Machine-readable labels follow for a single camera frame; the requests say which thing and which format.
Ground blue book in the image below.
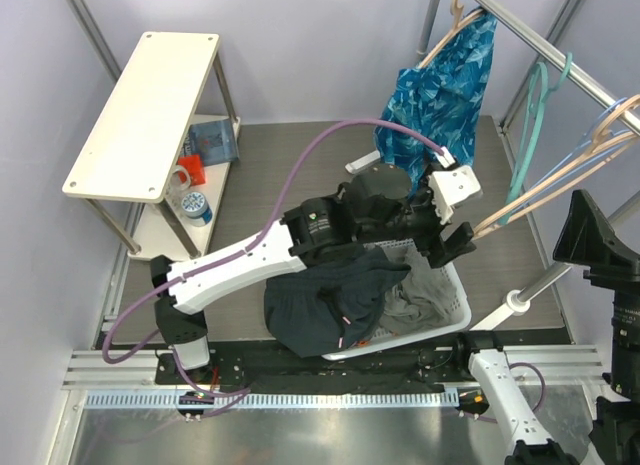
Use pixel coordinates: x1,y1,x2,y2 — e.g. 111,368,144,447
182,119,239,167

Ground light blue hanger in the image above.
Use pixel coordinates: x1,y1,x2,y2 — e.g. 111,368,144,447
511,94,639,220

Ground blue floral shorts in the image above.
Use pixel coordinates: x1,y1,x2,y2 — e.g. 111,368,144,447
381,8,497,166

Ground beige wooden hanger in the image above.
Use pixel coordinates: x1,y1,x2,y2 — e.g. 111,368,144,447
416,0,488,69

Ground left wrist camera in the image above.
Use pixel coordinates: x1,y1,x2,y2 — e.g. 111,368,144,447
427,147,482,225

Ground purple cable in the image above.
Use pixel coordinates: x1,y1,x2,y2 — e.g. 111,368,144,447
457,362,547,425
102,117,449,419

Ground dark navy shorts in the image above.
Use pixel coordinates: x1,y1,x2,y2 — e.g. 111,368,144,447
264,247,410,358

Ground clear glass mug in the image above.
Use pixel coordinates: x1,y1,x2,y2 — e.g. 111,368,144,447
165,164,192,210

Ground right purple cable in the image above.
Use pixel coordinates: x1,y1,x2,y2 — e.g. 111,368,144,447
457,362,547,425

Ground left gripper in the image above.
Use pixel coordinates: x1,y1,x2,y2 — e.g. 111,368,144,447
356,165,477,267

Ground metal clothes rack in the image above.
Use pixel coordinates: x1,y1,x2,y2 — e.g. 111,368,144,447
344,0,640,331

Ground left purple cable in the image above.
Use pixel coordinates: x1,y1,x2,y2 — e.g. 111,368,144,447
102,117,449,419

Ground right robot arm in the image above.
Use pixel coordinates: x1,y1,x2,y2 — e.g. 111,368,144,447
451,190,639,464

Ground white laundry basket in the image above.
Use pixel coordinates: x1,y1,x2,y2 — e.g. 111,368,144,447
324,240,471,361

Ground red box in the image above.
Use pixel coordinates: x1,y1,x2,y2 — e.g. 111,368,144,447
178,154,206,186

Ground grey cloth in basket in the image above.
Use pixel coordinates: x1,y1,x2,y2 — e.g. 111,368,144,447
380,246,456,335

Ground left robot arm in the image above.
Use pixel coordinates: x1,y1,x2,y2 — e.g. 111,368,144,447
151,164,481,384

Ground white side shelf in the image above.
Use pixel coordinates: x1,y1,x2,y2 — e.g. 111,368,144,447
62,31,241,261

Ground teal plastic hanger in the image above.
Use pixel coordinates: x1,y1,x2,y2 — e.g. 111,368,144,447
506,53,573,204

